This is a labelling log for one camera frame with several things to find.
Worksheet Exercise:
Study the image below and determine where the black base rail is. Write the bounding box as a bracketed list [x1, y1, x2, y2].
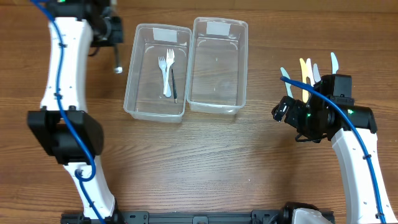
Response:
[60, 210, 336, 224]

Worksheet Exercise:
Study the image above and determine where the silver metal fork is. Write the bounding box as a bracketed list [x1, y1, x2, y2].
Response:
[114, 60, 123, 74]

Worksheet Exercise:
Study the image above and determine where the mint green plastic knife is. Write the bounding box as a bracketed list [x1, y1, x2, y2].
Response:
[280, 67, 294, 99]

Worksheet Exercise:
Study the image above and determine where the small white plastic fork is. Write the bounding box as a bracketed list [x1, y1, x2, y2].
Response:
[159, 57, 167, 95]

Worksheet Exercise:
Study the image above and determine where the clear plastic container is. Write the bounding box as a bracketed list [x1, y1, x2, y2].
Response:
[187, 17, 249, 115]
[124, 24, 192, 123]

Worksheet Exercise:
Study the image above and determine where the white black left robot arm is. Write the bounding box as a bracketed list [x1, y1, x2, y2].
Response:
[27, 0, 125, 223]

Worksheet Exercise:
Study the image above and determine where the black handled fork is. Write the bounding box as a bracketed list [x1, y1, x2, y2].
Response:
[171, 69, 178, 103]

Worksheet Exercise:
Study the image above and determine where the yellow plastic knife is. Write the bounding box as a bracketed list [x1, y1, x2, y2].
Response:
[299, 58, 308, 103]

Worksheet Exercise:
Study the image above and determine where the translucent white plastic knife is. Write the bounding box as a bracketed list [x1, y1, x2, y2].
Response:
[313, 63, 321, 83]

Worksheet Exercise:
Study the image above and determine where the clear plastic left container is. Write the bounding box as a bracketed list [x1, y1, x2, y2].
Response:
[124, 24, 192, 123]

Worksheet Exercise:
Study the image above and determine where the cream plastic knife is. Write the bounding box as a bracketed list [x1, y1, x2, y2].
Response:
[306, 58, 315, 86]

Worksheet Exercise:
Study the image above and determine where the clear plastic right container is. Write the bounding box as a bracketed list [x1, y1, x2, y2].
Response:
[187, 17, 249, 115]

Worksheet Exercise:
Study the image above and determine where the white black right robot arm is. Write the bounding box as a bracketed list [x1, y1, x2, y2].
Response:
[272, 74, 397, 223]

